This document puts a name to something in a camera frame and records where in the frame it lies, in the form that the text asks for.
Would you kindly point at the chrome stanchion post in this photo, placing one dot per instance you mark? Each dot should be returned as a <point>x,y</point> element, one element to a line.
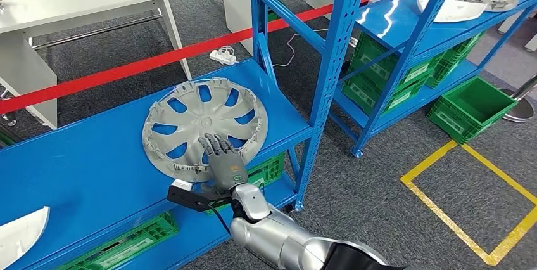
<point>518,110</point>

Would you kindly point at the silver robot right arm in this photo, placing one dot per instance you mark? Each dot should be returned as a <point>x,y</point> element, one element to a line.
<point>285,243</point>

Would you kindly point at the white curved car part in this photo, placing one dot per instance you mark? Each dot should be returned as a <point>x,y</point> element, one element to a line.
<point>21,238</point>
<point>451,10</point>

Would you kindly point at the white power strip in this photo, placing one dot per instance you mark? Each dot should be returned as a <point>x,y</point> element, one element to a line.
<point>222,57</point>

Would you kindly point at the red barrier belt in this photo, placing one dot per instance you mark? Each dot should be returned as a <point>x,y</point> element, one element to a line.
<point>126,70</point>

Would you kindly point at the white table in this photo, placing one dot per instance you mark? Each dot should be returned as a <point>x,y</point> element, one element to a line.
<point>520,28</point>

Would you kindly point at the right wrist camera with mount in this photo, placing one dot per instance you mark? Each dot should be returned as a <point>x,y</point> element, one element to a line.
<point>189,199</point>

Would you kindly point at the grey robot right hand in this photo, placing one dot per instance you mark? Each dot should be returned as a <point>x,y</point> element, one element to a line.
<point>228,171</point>

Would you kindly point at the blue metal shelf rack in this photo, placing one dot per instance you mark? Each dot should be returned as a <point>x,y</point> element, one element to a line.
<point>390,20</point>
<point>84,167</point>

